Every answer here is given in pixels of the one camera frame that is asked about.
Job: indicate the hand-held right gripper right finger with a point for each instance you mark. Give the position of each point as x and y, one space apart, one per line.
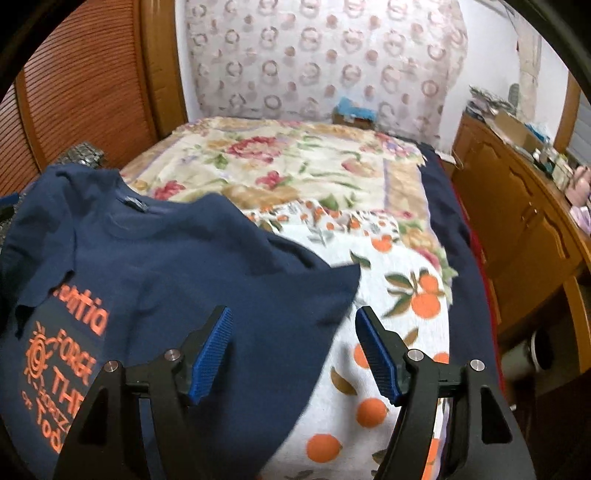
376 355

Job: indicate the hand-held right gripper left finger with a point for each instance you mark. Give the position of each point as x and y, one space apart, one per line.
212 355

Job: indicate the navy t-shirt with orange print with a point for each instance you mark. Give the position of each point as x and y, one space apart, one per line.
184 258

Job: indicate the white orange-fruit print sheet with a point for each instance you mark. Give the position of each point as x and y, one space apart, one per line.
323 415

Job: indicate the red bed sheet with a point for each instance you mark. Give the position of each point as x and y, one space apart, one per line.
482 277

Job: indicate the white plastic canister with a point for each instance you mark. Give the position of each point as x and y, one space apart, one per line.
521 357

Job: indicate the dark navy blanket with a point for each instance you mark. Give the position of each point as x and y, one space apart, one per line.
443 207

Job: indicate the wooden sideboard cabinet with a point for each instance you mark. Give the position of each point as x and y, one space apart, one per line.
517 221

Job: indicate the cream floral blanket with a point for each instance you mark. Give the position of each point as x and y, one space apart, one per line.
286 161

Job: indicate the cardboard box with blue contents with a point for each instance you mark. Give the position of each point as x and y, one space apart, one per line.
351 121

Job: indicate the grey patterned cloth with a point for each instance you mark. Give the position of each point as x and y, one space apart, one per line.
83 154

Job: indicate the pink folded pouch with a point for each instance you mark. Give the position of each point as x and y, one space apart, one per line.
582 217

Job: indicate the group of small bottles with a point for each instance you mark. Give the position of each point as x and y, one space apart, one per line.
551 164

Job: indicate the pink thermos jug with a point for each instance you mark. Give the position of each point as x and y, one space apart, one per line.
579 184

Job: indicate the open cardboard box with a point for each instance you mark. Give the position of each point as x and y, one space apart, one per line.
512 127

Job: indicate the stack of patterned cloths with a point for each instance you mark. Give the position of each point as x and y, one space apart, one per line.
489 99

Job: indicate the wooden louvered wardrobe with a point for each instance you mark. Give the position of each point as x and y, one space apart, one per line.
83 92

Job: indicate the beige side curtain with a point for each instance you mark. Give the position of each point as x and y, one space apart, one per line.
528 78

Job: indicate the wooden window frame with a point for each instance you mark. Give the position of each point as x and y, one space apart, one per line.
568 115

